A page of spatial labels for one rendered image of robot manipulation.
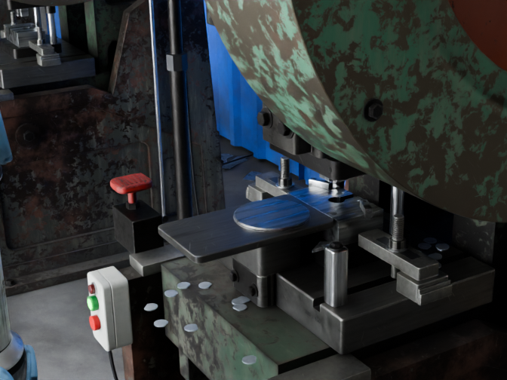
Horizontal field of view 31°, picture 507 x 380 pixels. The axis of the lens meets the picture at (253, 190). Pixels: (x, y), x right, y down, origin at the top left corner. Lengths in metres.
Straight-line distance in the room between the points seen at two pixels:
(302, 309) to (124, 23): 1.71
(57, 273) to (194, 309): 1.54
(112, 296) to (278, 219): 0.35
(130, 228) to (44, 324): 1.18
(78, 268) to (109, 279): 1.44
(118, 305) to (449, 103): 0.85
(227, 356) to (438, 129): 0.65
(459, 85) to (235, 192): 2.76
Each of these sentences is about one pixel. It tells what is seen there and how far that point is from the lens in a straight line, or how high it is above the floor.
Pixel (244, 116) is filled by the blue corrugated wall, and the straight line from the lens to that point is 4.08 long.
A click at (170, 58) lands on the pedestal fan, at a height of 0.84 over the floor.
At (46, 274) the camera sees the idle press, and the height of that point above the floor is 0.03.
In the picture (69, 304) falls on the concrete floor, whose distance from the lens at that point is 2.88.
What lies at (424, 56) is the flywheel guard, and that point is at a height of 1.14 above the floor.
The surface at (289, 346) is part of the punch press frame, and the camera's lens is 1.35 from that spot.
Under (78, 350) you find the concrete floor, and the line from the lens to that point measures 2.64.
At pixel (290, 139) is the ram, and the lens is 1.37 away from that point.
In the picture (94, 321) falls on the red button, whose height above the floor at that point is 0.55.
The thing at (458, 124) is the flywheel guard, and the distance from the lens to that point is 0.96.
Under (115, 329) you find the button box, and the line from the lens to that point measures 1.64.
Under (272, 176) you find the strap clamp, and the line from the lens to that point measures 1.68.
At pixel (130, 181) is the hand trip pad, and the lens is 1.68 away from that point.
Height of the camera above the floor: 1.35
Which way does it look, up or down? 21 degrees down
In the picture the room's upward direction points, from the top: 1 degrees counter-clockwise
